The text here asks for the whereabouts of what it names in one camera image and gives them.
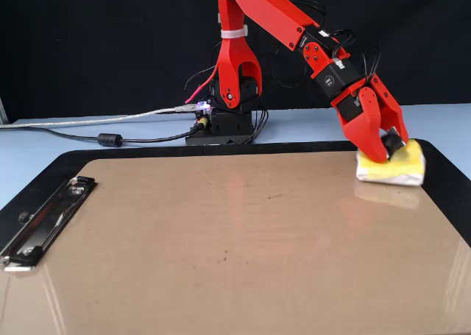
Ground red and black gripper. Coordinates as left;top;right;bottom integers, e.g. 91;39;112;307
329;72;410;165

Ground yellow sponge with black knob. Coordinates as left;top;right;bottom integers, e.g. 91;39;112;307
354;126;427;187

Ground black robot base with board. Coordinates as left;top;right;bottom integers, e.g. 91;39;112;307
185;98;264;147

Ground white zip tie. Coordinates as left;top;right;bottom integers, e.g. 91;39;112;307
220;24;249;40

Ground brown clipboard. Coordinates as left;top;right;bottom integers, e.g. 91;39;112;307
0;149;471;335

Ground black backdrop cloth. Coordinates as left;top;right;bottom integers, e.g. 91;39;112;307
0;0;471;124

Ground metal clipboard clip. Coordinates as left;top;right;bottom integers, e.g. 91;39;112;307
0;176;99;274

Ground thin black servo cable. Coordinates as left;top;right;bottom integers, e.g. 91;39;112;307
271;0;382;90

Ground black wires at base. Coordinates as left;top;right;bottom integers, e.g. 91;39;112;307
242;107;269;145

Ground red wire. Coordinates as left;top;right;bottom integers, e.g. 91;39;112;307
184;65;219;105

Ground black power cable with ferrite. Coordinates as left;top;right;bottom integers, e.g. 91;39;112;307
0;122;202;149

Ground silver USB cable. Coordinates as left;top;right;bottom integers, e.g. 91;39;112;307
0;106;196;130

